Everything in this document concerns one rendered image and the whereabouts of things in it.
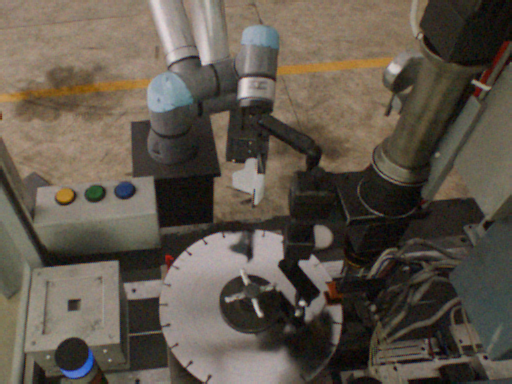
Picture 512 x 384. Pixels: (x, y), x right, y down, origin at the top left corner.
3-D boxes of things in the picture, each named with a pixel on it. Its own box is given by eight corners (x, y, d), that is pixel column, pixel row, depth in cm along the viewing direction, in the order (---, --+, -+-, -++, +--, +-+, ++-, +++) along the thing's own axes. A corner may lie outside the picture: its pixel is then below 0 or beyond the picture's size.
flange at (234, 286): (292, 311, 83) (295, 305, 81) (243, 344, 80) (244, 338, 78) (255, 266, 89) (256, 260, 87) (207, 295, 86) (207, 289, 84)
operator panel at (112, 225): (50, 258, 116) (32, 224, 105) (53, 223, 123) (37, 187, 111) (161, 247, 117) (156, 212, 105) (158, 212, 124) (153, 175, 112)
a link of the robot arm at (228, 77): (203, 71, 107) (214, 54, 96) (248, 60, 109) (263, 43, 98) (213, 104, 107) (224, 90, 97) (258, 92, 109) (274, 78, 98)
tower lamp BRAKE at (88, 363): (59, 380, 60) (53, 373, 58) (61, 347, 63) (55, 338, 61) (93, 376, 60) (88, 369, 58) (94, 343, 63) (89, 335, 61)
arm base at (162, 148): (146, 130, 143) (143, 105, 135) (195, 125, 143) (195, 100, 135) (149, 166, 134) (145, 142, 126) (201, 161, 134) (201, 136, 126)
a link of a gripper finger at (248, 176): (230, 203, 86) (233, 163, 91) (262, 205, 85) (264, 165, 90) (230, 193, 83) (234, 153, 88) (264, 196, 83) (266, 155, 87)
